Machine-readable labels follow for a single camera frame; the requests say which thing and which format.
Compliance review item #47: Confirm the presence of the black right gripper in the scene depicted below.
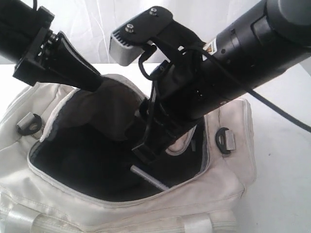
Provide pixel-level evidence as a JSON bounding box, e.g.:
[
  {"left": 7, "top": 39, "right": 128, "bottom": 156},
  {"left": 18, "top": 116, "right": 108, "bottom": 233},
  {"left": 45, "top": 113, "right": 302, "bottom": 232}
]
[{"left": 132, "top": 60, "right": 233, "bottom": 164}]

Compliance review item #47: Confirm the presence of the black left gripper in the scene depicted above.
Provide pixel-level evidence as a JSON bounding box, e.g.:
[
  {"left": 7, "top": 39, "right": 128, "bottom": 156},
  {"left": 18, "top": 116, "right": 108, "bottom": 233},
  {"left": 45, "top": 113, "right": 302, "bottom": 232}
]
[{"left": 13, "top": 28, "right": 102, "bottom": 92}]

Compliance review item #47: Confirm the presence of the black marker pen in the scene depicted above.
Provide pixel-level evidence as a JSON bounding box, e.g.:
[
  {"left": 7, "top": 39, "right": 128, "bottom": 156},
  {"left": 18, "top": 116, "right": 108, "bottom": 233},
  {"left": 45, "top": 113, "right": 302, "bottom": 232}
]
[{"left": 130, "top": 165, "right": 169, "bottom": 191}]

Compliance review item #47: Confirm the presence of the cream fabric duffel bag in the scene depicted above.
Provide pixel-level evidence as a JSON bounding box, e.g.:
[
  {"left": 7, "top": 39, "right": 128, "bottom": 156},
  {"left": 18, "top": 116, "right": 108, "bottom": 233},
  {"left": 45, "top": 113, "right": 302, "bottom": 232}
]
[{"left": 0, "top": 74, "right": 256, "bottom": 233}]

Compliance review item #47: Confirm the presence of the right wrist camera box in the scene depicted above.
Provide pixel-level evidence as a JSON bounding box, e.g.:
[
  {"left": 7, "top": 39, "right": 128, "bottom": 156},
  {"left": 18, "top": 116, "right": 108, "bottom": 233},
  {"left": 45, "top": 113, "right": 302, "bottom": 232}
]
[{"left": 109, "top": 6, "right": 203, "bottom": 67}]

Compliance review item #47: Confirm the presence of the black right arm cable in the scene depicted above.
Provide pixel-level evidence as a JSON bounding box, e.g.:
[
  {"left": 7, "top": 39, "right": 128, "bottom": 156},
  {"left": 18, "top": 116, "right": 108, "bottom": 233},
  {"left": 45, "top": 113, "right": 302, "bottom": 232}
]
[{"left": 138, "top": 43, "right": 311, "bottom": 133}]

